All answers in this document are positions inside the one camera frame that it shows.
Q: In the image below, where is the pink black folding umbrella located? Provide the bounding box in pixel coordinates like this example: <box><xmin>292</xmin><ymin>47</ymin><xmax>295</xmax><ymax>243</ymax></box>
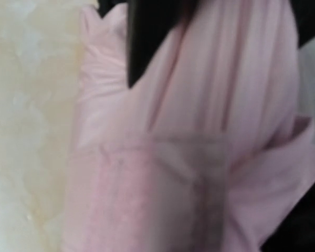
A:
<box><xmin>61</xmin><ymin>1</ymin><xmax>315</xmax><ymax>251</ymax></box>

